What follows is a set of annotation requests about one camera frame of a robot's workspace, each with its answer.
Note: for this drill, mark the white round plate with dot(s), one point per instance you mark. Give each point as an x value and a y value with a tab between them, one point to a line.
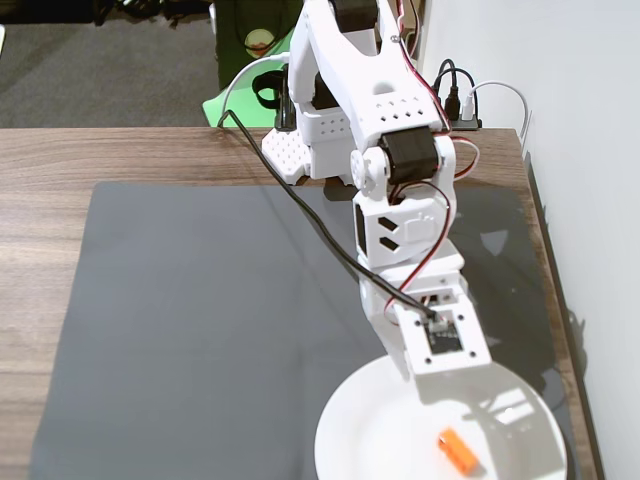
380	430

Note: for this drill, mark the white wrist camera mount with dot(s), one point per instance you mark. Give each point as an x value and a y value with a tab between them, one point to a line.
465	360

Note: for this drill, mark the green container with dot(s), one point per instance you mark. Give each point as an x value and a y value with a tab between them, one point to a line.
240	111

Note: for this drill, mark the black power strip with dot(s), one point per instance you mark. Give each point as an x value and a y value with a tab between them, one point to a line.
472	125

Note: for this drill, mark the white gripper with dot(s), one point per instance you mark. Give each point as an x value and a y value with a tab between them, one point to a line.
376	306

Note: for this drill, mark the brown paper bag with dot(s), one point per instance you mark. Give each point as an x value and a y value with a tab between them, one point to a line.
419	25

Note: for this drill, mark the orange lego block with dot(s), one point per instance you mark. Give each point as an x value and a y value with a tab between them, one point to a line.
457	450

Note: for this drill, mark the white panel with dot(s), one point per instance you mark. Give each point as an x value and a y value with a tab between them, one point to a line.
2	45

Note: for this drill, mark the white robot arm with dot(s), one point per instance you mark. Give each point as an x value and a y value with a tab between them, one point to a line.
360	100

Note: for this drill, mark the dark grey table mat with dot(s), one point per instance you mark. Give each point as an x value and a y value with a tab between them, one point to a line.
200	325

